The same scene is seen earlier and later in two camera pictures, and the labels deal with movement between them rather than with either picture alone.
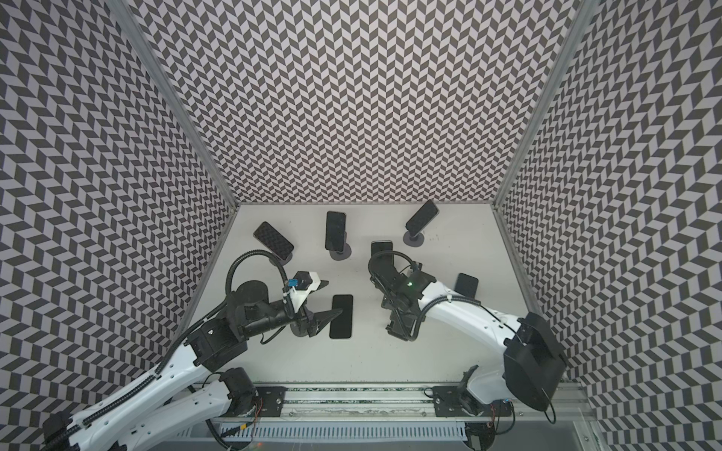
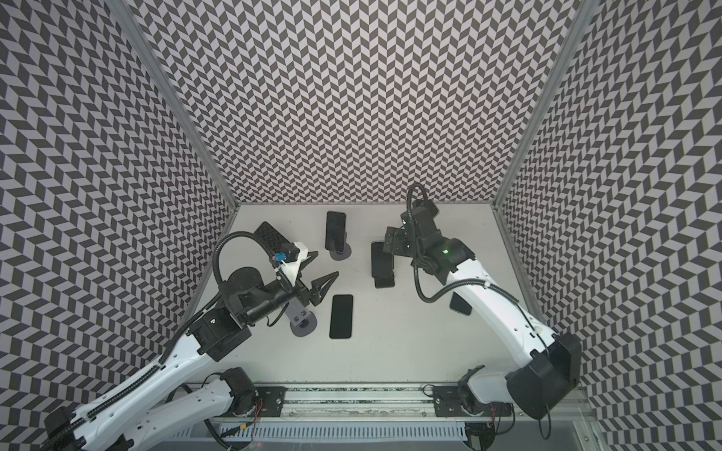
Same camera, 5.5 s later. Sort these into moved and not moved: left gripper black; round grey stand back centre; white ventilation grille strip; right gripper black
Moved: left gripper black; right gripper black
Not moved: white ventilation grille strip; round grey stand back centre
